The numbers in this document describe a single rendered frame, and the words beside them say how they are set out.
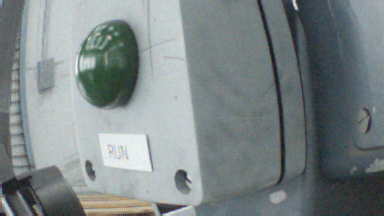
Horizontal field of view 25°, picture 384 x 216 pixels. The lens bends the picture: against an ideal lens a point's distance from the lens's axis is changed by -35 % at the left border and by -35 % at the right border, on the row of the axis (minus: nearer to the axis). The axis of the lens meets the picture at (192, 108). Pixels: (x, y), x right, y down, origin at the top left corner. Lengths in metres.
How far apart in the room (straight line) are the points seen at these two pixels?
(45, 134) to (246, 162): 8.46
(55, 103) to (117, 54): 8.52
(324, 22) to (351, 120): 0.04
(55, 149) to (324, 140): 8.50
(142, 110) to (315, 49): 0.06
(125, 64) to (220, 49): 0.03
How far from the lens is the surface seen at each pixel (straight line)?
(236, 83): 0.34
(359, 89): 0.34
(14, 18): 1.15
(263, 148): 0.35
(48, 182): 1.05
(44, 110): 8.80
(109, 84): 0.35
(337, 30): 0.35
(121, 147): 0.37
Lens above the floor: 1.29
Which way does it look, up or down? 3 degrees down
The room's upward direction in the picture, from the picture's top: 7 degrees counter-clockwise
